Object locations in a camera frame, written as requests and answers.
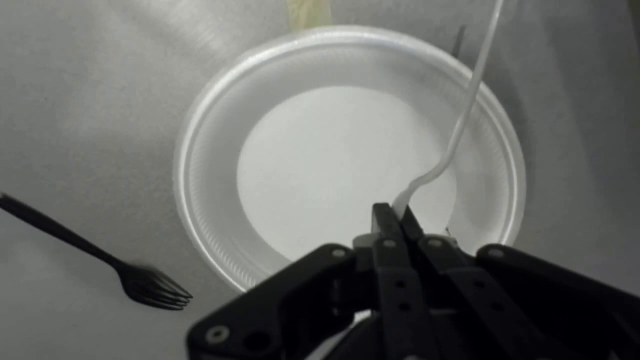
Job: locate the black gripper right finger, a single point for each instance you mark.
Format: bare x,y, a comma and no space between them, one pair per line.
504,304

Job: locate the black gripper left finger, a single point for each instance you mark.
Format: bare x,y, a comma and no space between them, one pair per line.
361,302

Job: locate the white foam plate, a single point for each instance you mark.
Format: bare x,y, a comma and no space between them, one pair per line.
291,144

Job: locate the black plastic fork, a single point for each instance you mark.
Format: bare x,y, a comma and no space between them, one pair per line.
140,282

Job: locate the yellowish tape piece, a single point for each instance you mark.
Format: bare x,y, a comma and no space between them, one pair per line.
304,14

